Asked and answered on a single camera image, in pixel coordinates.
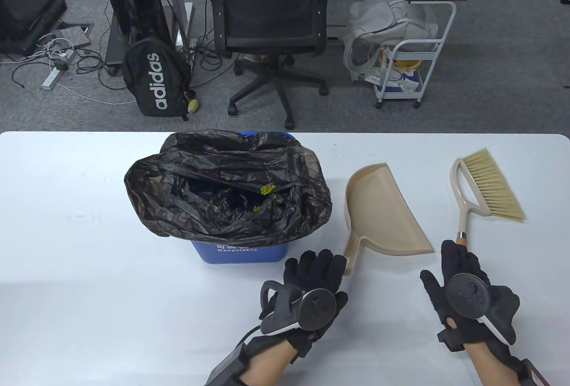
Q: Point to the person's left hand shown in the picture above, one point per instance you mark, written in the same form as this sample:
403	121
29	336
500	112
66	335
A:
316	270

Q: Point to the person's right hand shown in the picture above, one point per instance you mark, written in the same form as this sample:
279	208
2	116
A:
463	261

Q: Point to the blue food waste bin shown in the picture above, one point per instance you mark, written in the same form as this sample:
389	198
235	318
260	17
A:
240	254

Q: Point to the beige plastic dustpan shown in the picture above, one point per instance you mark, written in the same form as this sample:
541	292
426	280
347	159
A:
383	217

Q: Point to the pile of green mung beans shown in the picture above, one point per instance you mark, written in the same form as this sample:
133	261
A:
267	190

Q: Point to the black plastic bin bag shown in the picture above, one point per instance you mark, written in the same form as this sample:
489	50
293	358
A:
222	168

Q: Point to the person's left forearm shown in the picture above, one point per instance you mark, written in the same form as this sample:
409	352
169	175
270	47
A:
262	366

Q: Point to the person's right forearm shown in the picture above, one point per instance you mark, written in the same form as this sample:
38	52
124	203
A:
490	366

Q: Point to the black wrist sensor box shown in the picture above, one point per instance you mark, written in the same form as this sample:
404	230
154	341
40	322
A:
225	368
534	375

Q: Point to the blue and white box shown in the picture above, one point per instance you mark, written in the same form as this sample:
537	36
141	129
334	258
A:
403	83

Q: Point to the yellow bowl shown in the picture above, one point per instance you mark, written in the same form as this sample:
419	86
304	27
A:
407	64

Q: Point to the white rolling cart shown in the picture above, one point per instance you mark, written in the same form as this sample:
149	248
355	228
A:
418	45

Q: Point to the white table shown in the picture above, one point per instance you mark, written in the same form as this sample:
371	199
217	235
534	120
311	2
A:
89	292

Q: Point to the black backpack with white print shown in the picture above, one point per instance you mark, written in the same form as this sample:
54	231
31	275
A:
156	79

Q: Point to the light grey backpack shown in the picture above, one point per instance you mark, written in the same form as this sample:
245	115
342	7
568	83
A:
378	16

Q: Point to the black mesh office chair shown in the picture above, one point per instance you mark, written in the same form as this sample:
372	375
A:
267	12

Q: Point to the grey metal desk leg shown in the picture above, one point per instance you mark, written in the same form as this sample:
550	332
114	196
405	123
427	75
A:
178	3

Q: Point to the black computer tower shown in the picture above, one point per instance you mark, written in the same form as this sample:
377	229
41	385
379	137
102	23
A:
133	3

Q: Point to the white power strip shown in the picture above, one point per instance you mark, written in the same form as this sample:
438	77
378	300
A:
51	79

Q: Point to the grey floor socket box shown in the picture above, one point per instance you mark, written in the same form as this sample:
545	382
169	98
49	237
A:
75	34

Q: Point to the black monitor stand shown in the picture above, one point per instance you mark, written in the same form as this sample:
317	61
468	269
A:
22	3

